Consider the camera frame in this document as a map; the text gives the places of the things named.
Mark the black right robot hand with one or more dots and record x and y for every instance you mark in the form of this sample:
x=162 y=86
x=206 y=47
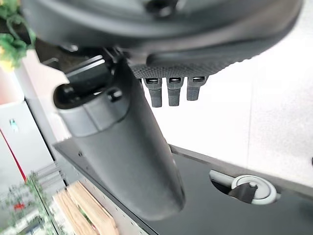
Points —
x=127 y=151

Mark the light wooden crate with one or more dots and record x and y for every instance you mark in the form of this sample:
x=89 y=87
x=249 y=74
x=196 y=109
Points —
x=85 y=210

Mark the white tube under desk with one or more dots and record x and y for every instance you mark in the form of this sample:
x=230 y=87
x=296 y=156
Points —
x=221 y=177

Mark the green trailing vine plant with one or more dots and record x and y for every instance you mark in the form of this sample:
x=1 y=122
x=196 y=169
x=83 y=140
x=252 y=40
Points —
x=36 y=195

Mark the white cabinet with red stripe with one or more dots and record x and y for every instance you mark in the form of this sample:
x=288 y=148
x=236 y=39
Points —
x=22 y=144

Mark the black flap in grommet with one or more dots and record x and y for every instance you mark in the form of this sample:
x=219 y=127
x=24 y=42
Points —
x=242 y=193

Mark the green leafy plant yellow flowers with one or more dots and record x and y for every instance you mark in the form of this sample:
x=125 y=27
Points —
x=11 y=46

